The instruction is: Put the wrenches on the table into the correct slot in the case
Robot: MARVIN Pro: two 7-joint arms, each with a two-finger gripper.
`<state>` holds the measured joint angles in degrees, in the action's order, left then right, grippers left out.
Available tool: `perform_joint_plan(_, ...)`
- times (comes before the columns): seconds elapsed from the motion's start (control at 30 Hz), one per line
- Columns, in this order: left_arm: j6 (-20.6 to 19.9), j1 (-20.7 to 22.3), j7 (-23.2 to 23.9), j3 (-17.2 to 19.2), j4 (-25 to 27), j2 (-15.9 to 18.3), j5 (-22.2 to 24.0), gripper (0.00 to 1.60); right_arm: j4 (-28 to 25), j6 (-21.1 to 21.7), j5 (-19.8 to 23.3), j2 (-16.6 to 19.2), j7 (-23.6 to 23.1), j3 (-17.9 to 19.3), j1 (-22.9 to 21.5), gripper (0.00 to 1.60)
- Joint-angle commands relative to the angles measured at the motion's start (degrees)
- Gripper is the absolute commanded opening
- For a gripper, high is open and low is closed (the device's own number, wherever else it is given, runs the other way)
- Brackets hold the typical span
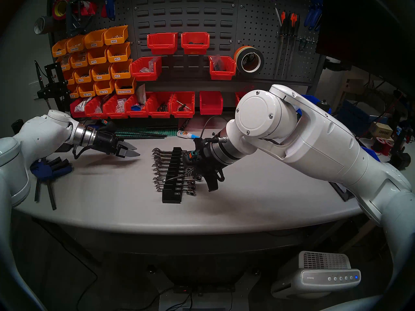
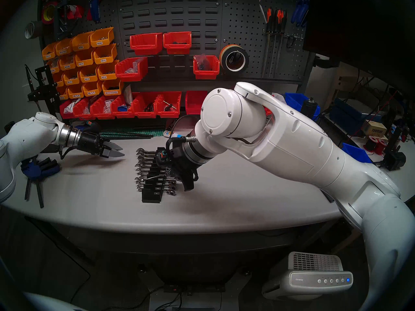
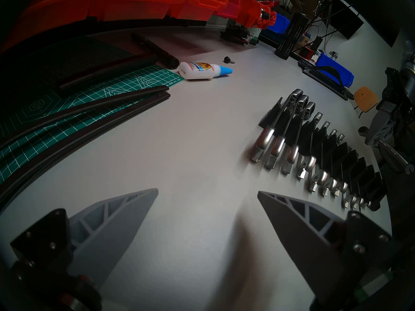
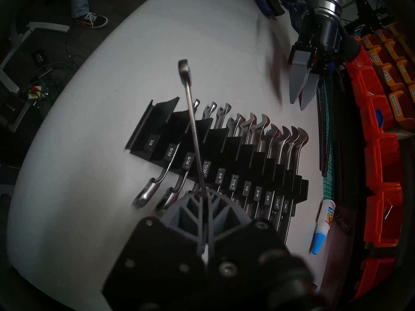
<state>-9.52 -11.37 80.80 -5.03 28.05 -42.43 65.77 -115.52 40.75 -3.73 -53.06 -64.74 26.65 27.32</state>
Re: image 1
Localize metal carabiner hooks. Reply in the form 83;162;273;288
297;38;316;52

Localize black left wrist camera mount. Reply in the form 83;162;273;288
97;119;118;135

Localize thin long black rod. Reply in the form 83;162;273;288
115;132;167;138
117;134;168;140

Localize brown cardboard box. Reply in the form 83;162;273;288
369;121;394;139

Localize red and white tool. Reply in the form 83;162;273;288
79;1;98;17

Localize dark blue crate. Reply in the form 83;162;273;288
337;100;376;132

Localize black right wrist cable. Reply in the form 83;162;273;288
198;115;229;145

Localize grey perforated tool pegboard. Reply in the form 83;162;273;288
49;0;326;87

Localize orange and black tape roll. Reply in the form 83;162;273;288
234;45;265;76

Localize black floor power strip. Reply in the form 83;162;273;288
173;283;236;294

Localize red and yellow tape roll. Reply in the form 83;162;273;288
52;0;70;21

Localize silver ratcheting combination wrench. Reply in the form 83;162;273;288
152;148;190;158
152;152;190;163
152;166;192;176
154;183;196;193
152;156;190;167
153;179;197;189
152;175;199;185
152;170;194;180
156;188;197;197
151;161;191;171

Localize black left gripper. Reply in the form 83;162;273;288
92;130;141;157

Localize blue handled cutter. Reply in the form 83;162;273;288
101;0;121;21

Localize black metal fixture stand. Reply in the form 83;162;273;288
34;60;72;112

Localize blue handled pliers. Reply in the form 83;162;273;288
304;0;324;30

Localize grey duct tape roll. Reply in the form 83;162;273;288
34;16;54;35

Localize black rectangular frame stand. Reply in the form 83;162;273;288
328;181;356;202

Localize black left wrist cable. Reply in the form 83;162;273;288
73;144;98;160

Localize blue holder black hex keys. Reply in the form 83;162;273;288
30;156;73;211

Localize black wrench holder case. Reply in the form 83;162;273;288
161;147;188;204

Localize white Coway air purifier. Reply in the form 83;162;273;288
271;251;362;299

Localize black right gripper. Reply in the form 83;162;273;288
189;142;224;181

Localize red wire spool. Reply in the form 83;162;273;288
372;136;394;156

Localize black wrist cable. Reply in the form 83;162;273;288
73;144;98;160
198;115;229;145

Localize black computer monitor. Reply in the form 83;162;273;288
316;0;415;97

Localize black desk device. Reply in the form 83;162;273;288
389;126;412;171

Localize green cutting mat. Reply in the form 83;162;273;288
112;128;179;140

